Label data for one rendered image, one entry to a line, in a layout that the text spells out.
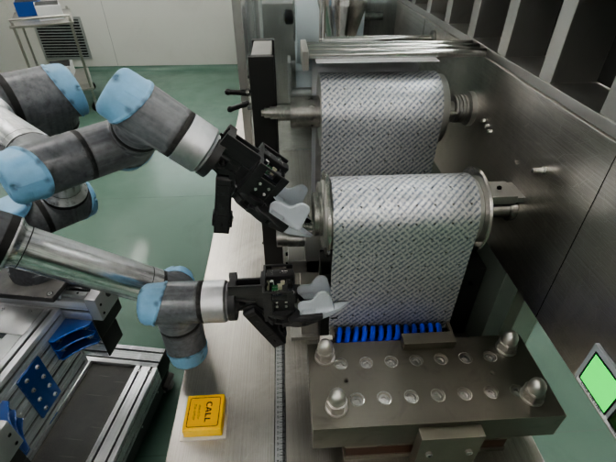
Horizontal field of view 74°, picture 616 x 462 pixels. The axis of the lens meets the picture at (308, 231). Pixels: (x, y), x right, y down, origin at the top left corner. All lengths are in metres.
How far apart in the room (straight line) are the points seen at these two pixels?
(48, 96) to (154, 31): 5.43
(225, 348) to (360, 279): 0.38
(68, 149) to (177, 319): 0.31
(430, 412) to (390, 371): 0.09
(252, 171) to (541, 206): 0.45
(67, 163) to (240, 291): 0.32
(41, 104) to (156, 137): 0.45
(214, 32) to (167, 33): 0.62
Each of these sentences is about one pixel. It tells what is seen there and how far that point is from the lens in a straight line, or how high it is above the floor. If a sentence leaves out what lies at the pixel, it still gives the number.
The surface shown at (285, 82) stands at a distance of 1.62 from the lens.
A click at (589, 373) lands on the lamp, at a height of 1.18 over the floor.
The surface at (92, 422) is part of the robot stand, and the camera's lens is 1.81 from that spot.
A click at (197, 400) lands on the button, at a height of 0.92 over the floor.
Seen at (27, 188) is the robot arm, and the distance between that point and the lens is 0.65.
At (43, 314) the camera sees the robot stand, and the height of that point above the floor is 0.73.
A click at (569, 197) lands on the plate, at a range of 0.68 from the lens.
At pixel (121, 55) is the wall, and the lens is 6.63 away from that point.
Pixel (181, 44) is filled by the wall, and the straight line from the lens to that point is 6.37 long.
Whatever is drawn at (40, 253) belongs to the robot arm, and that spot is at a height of 1.20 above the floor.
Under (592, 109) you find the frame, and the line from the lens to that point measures 0.66.
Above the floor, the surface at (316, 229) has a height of 1.24.
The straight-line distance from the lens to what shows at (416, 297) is 0.78.
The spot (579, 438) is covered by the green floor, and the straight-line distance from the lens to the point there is 2.13.
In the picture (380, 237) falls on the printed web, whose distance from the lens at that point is 0.67.
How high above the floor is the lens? 1.65
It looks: 37 degrees down
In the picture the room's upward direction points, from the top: straight up
